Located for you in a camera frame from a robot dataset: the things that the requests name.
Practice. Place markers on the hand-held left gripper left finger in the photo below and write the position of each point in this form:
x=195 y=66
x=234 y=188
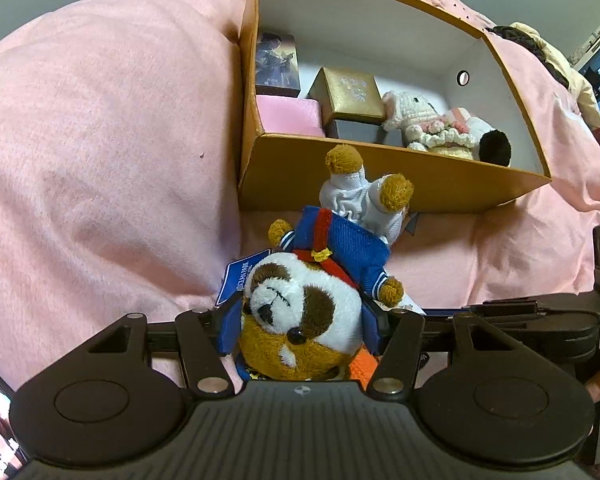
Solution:
x=229 y=330

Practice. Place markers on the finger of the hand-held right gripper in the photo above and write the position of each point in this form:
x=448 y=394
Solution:
x=545 y=317

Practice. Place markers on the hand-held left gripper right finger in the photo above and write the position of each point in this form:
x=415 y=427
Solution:
x=375 y=325

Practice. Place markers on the plush toy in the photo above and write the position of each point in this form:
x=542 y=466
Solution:
x=300 y=305

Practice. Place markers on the orange cardboard box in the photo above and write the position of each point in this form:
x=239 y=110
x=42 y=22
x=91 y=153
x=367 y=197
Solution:
x=370 y=180

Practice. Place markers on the black and white plush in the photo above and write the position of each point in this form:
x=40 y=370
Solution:
x=492 y=145

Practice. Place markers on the grey small box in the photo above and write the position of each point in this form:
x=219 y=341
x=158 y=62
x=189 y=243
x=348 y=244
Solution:
x=355 y=131

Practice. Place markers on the white crochet doll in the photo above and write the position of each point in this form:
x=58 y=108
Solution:
x=420 y=120

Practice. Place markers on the pink card wallet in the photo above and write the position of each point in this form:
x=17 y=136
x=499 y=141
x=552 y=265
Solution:
x=290 y=115

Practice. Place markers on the gold small box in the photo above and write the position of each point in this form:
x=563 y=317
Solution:
x=350 y=92

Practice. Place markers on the printed picture box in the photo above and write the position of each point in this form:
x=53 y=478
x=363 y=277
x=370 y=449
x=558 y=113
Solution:
x=276 y=62

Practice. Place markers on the orange object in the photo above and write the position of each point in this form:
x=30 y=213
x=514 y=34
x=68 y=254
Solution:
x=364 y=367

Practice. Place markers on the blue patterned pouch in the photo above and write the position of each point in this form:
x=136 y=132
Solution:
x=247 y=371

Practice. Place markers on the pink blanket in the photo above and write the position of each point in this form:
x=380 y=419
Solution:
x=105 y=160

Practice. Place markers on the yellow black knitted cloth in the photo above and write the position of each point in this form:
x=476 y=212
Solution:
x=555 y=60

